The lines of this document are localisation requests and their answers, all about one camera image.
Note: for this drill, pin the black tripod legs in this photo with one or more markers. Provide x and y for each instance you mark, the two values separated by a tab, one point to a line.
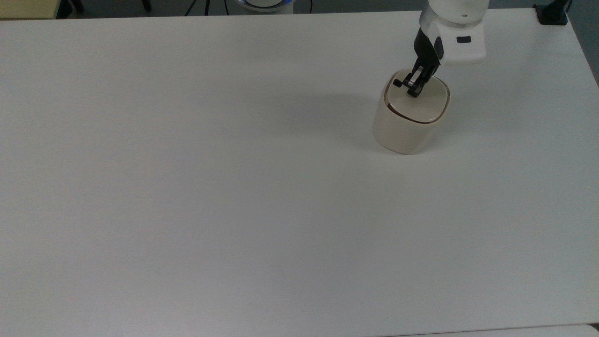
206	5

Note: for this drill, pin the white robot base blue light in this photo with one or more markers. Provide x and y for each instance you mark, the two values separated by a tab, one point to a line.
266	4

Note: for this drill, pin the cream trash bin lid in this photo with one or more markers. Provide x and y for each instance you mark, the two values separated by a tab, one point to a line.
428	105

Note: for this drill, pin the black table clamp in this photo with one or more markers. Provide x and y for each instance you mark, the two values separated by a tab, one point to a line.
552	14

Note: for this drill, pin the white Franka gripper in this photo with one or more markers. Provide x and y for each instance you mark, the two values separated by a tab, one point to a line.
461	47

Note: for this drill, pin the black chair leg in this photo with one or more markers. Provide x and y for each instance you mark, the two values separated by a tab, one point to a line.
146	4
77	4

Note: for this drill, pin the yellow wooden cabinet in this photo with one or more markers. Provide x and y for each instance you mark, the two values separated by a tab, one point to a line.
28	8

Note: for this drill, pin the cream trash bin body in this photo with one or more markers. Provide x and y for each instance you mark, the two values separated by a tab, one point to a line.
402	135

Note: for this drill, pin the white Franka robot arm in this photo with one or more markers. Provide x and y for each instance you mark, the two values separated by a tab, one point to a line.
458	9

